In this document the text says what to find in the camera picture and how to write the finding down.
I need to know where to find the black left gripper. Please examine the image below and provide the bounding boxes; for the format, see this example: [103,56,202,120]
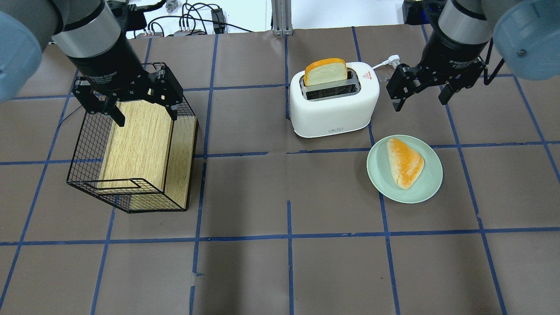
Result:
[69,38,183,127]

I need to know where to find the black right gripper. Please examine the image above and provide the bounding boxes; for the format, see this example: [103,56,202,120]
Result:
[386,31,487,112]

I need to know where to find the white toaster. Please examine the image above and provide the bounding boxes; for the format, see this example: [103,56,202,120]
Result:
[289,62,380,138]

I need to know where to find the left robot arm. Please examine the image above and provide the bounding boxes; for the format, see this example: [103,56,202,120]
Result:
[0,0,185,127]

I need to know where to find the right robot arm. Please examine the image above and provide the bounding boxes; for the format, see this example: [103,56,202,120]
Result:
[387,0,560,112]

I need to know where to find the bread slice in toaster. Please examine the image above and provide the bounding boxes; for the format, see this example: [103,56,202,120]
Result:
[303,58,347,87]

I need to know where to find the wooden shelf board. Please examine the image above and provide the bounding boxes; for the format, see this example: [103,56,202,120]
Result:
[95,101,198,213]

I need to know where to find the triangular bread on plate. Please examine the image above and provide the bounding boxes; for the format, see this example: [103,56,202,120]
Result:
[386,138,425,190]

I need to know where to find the light green plate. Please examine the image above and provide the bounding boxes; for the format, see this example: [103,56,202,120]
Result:
[366,134,443,204]

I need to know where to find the white power plug cable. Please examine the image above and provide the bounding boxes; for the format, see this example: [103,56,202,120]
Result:
[371,54,402,71]

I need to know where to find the black cables bundle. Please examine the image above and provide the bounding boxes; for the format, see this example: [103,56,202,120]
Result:
[131,0,254,37]

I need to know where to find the black wire basket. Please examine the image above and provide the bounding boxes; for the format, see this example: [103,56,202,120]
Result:
[66,62,199,214]

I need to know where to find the aluminium frame post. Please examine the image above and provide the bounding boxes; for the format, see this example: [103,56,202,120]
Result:
[271,0,294,36]

